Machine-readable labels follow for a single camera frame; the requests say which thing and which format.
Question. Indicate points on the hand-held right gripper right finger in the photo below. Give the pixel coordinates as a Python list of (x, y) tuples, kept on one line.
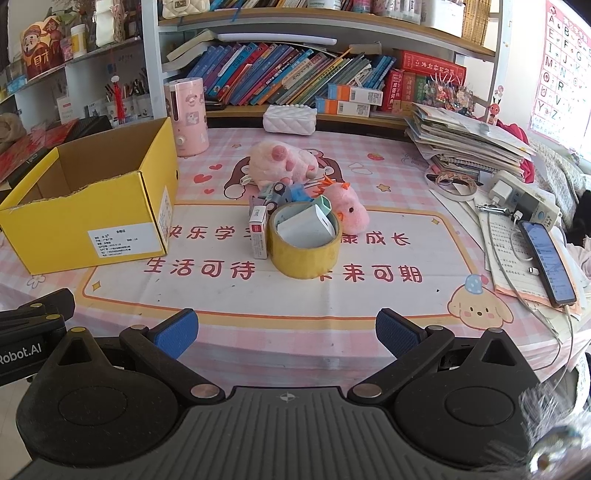
[(397, 330)]

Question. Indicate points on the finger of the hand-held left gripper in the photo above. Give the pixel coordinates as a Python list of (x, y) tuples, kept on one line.
[(41, 304)]

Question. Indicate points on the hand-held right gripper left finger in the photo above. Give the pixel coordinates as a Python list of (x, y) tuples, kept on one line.
[(178, 330)]

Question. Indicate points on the yellow tape roll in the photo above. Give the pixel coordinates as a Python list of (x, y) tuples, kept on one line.
[(300, 263)]

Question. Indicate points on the small white red box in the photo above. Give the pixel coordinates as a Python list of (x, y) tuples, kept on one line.
[(258, 235)]

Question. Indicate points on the yellow cardboard box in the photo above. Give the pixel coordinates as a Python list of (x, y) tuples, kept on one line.
[(129, 207)]

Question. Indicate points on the pink axolotl plush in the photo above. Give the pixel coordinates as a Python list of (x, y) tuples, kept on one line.
[(344, 203)]

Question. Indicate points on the white charger plug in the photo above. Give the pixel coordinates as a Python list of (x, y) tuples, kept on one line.
[(304, 226)]

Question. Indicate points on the small blue toy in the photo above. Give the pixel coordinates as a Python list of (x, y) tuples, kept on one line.
[(299, 193)]

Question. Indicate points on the grey toy car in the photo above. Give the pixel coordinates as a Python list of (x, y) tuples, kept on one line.
[(277, 194)]

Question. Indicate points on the pink paw plush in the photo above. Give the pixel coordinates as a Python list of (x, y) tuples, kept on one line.
[(277, 161)]

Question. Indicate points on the printed worksheet papers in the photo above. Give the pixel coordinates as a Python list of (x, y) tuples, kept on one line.
[(503, 258)]

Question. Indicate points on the pink checked cartoon tablecloth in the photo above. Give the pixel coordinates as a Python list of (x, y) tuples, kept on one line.
[(397, 184)]

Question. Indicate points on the red paper decorations pack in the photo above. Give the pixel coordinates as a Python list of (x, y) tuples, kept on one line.
[(27, 147)]

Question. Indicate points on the patterned washi tape roll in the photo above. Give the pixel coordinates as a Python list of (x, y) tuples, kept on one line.
[(466, 184)]

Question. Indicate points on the black smartphone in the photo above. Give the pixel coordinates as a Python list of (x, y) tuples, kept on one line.
[(547, 261)]

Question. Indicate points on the beige folded cloth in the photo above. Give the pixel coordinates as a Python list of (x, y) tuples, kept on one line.
[(9, 131)]

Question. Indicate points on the black electric keyboard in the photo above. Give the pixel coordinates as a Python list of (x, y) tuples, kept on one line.
[(92, 125)]

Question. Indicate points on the white power strip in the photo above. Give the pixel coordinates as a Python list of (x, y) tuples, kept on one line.
[(535, 205)]

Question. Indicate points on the stack of papers and booklets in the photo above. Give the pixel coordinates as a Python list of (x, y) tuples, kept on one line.
[(466, 138)]

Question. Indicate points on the white pen cup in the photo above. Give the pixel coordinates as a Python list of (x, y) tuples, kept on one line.
[(139, 107), (116, 112)]

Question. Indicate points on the pink cartoon cylinder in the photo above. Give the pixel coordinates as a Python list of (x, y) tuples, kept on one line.
[(187, 120)]

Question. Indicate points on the red tassel ornament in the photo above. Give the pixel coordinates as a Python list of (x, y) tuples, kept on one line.
[(118, 99)]

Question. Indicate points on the orange white blue carton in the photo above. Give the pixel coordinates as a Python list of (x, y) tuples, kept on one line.
[(358, 93), (341, 107)]

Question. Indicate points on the white quilted pouch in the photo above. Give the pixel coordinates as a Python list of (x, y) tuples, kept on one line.
[(288, 120)]

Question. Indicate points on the red reindeer figurine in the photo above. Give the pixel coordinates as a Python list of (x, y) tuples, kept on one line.
[(495, 110)]

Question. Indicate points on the fortune god paper lantern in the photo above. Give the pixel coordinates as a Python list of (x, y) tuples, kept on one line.
[(41, 50)]

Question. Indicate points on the white jar yellow label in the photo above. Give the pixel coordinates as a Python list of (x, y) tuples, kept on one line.
[(78, 41)]

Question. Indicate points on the thick red books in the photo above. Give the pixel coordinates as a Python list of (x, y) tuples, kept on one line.
[(429, 64)]

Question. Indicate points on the row of leaning colourful books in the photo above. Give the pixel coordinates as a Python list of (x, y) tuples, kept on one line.
[(286, 74)]

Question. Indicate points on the white bookshelf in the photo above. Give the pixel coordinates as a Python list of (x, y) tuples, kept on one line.
[(150, 46)]

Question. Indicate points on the white carton shaped container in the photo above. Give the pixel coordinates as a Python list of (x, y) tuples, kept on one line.
[(108, 23)]

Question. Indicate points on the cream quilted handbag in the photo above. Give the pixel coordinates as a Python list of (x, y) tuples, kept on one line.
[(184, 7)]

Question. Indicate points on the row of upright shelf books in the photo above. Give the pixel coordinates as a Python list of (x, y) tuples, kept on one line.
[(258, 2)]

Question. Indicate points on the white wall adapter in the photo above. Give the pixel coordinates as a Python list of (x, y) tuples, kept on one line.
[(503, 187)]

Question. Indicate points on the alphabet wall poster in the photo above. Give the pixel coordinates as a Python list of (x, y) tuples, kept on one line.
[(561, 69)]

